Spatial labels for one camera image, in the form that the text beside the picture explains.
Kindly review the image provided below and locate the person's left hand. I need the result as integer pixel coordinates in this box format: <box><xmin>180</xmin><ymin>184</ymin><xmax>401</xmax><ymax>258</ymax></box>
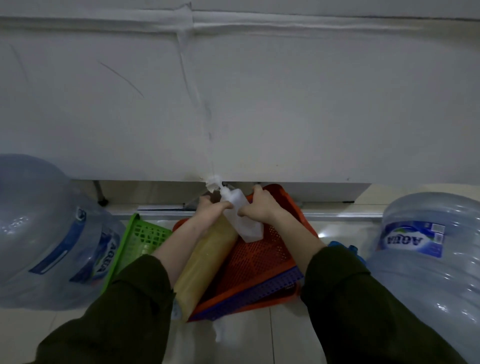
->
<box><xmin>194</xmin><ymin>194</ymin><xmax>234</xmax><ymax>228</ymax></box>

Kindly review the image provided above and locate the person's right hand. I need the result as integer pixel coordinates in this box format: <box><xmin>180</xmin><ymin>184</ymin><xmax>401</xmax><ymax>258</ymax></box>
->
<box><xmin>237</xmin><ymin>184</ymin><xmax>290</xmax><ymax>226</ymax></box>

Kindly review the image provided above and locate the white pump bottle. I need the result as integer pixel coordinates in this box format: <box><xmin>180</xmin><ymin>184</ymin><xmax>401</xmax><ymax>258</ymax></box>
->
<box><xmin>205</xmin><ymin>174</ymin><xmax>265</xmax><ymax>244</ymax></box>

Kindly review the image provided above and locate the large yellow liquid bottle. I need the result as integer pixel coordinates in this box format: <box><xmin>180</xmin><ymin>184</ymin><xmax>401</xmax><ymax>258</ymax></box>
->
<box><xmin>173</xmin><ymin>213</ymin><xmax>239</xmax><ymax>323</ymax></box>

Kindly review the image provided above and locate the person's right forearm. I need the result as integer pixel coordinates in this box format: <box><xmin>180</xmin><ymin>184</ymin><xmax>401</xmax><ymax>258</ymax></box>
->
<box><xmin>267</xmin><ymin>214</ymin><xmax>468</xmax><ymax>364</ymax></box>

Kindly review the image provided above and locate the person's left forearm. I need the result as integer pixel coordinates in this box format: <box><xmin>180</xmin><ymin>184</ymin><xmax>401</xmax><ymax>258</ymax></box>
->
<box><xmin>33</xmin><ymin>219</ymin><xmax>223</xmax><ymax>364</ymax></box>

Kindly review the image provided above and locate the orange plastic basket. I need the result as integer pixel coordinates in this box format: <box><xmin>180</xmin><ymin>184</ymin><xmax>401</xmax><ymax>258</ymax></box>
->
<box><xmin>172</xmin><ymin>183</ymin><xmax>320</xmax><ymax>323</ymax></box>

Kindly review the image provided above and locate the blue plastic basket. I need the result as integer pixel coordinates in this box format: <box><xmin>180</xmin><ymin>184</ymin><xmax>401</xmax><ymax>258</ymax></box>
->
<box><xmin>187</xmin><ymin>265</ymin><xmax>305</xmax><ymax>323</ymax></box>

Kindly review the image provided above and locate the green plastic basket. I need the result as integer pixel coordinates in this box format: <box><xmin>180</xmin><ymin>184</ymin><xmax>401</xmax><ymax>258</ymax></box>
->
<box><xmin>101</xmin><ymin>212</ymin><xmax>173</xmax><ymax>298</ymax></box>

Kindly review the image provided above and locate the white table cover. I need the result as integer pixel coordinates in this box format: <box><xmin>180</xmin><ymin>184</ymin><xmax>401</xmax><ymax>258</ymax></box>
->
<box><xmin>0</xmin><ymin>0</ymin><xmax>480</xmax><ymax>205</ymax></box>

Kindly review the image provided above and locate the blue plastic cap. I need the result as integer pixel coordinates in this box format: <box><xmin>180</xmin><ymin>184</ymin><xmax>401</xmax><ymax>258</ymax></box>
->
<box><xmin>328</xmin><ymin>240</ymin><xmax>367</xmax><ymax>265</ymax></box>

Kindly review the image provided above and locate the metal table leg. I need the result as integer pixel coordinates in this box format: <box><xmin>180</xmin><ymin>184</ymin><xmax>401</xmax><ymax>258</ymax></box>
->
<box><xmin>92</xmin><ymin>180</ymin><xmax>110</xmax><ymax>207</ymax></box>

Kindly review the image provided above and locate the large blue water jug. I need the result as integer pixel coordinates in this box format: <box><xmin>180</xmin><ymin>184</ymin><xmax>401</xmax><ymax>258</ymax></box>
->
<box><xmin>0</xmin><ymin>153</ymin><xmax>127</xmax><ymax>312</ymax></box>
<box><xmin>365</xmin><ymin>191</ymin><xmax>480</xmax><ymax>364</ymax></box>

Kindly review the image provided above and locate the metal floor rail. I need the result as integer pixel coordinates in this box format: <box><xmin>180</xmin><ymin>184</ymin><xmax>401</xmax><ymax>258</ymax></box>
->
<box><xmin>108</xmin><ymin>202</ymin><xmax>384</xmax><ymax>223</ymax></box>

